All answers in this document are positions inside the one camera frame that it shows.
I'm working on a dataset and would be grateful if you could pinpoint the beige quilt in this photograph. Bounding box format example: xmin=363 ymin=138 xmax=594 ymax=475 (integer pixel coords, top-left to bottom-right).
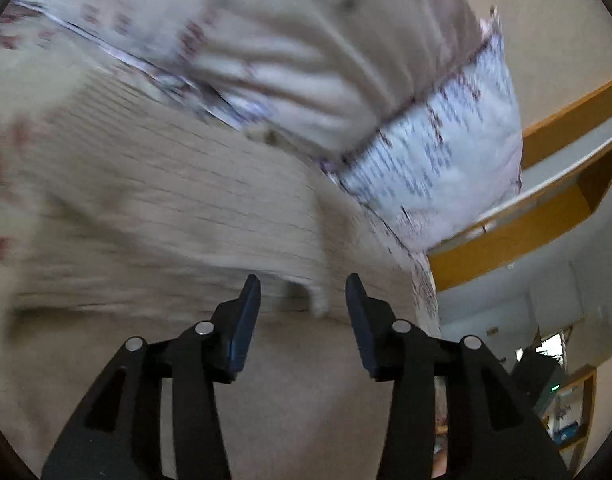
xmin=16 ymin=0 xmax=488 ymax=162

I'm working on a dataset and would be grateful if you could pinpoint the white printed pillow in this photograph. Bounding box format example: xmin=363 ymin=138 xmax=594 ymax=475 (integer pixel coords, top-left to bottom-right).
xmin=320 ymin=6 xmax=525 ymax=257

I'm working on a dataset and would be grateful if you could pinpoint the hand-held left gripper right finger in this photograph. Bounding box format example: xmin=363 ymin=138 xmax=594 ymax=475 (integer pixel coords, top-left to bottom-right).
xmin=345 ymin=273 xmax=573 ymax=480

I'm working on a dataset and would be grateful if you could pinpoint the beige printed bed sheet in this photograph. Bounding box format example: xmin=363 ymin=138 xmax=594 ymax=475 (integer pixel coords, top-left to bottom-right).
xmin=0 ymin=0 xmax=443 ymax=480

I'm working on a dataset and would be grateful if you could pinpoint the wooden shelf unit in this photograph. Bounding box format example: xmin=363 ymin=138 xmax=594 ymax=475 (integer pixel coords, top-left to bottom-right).
xmin=536 ymin=366 xmax=600 ymax=467

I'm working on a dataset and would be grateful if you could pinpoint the black device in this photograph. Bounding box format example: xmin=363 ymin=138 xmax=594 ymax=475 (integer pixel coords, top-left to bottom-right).
xmin=511 ymin=346 xmax=568 ymax=412

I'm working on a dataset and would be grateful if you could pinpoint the wooden headboard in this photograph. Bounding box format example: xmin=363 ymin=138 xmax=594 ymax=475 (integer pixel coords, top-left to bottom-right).
xmin=428 ymin=72 xmax=612 ymax=293

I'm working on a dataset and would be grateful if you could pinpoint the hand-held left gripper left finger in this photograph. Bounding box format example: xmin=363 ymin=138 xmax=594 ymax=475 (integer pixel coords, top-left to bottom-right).
xmin=41 ymin=274 xmax=262 ymax=480

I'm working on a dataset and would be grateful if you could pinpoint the beige ribbed knit garment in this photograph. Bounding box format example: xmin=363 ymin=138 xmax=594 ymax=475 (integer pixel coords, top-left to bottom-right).
xmin=10 ymin=64 xmax=416 ymax=322

